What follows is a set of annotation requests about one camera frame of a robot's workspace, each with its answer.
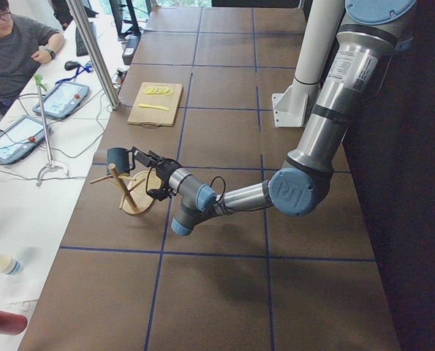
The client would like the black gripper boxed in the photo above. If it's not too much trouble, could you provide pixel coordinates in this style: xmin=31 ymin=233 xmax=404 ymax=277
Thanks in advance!
xmin=129 ymin=147 xmax=177 ymax=183

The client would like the teal mug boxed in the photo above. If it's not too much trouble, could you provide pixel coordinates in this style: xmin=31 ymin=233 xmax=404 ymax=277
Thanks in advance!
xmin=106 ymin=147 xmax=135 ymax=176

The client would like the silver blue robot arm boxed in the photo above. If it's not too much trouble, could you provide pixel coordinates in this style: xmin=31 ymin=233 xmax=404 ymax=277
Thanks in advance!
xmin=131 ymin=1 xmax=417 ymax=235

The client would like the white paper cup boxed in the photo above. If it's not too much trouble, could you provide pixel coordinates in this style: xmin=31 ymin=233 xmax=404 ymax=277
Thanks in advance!
xmin=0 ymin=254 xmax=22 ymax=276

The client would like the wooden cutting board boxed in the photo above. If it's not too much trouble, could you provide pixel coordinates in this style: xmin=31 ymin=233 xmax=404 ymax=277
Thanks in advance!
xmin=127 ymin=82 xmax=183 ymax=127

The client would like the yellow plastic knife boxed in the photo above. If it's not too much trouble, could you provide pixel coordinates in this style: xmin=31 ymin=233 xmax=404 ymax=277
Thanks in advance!
xmin=137 ymin=103 xmax=170 ymax=111

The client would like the lemon slice one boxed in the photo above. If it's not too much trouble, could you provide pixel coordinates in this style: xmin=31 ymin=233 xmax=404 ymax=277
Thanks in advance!
xmin=143 ymin=86 xmax=153 ymax=94

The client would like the far teach pendant tablet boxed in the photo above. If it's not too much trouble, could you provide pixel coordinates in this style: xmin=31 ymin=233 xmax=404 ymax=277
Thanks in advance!
xmin=42 ymin=82 xmax=90 ymax=120

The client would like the teach pendant tablet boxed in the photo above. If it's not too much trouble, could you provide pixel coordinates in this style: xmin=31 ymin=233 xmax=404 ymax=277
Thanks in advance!
xmin=42 ymin=82 xmax=90 ymax=120
xmin=0 ymin=116 xmax=45 ymax=165

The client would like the black box with label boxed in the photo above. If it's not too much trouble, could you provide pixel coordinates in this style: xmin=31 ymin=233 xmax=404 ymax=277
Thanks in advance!
xmin=122 ymin=35 xmax=140 ymax=65

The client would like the black computer mouse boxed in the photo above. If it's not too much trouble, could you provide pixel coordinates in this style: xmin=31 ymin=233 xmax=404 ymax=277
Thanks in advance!
xmin=64 ymin=61 xmax=80 ymax=71

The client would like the near teach pendant tablet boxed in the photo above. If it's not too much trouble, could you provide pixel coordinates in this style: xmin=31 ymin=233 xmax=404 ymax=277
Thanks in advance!
xmin=0 ymin=116 xmax=45 ymax=165

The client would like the black keyboard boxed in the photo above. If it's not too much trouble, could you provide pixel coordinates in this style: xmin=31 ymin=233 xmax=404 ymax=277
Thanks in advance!
xmin=75 ymin=22 xmax=97 ymax=57

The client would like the black monitor stand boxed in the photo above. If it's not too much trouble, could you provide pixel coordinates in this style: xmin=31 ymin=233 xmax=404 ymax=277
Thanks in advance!
xmin=109 ymin=0 xmax=141 ymax=41

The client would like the silver grabber stick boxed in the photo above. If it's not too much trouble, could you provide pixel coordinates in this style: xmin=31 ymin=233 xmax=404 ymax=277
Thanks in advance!
xmin=34 ymin=74 xmax=69 ymax=187

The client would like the person in grey shirt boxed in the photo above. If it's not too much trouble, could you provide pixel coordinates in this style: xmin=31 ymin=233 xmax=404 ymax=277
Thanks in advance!
xmin=0 ymin=1 xmax=64 ymax=115

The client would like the red bottle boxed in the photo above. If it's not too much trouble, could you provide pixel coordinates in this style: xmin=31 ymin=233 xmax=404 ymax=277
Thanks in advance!
xmin=0 ymin=310 xmax=28 ymax=336

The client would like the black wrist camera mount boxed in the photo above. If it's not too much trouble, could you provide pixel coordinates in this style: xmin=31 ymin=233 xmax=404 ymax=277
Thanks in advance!
xmin=145 ymin=168 xmax=175 ymax=201

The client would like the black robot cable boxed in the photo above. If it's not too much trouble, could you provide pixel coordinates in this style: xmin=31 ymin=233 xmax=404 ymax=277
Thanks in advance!
xmin=145 ymin=166 xmax=227 ymax=205

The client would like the blue lanyard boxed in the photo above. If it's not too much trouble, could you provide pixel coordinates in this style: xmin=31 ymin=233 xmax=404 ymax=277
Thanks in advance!
xmin=58 ymin=61 xmax=95 ymax=83

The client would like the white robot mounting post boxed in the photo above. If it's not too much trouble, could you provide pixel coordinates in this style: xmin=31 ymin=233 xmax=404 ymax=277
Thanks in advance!
xmin=272 ymin=0 xmax=345 ymax=127

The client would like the aluminium frame post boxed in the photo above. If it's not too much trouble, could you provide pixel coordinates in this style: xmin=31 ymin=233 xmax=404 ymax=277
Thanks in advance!
xmin=67 ymin=0 xmax=121 ymax=110

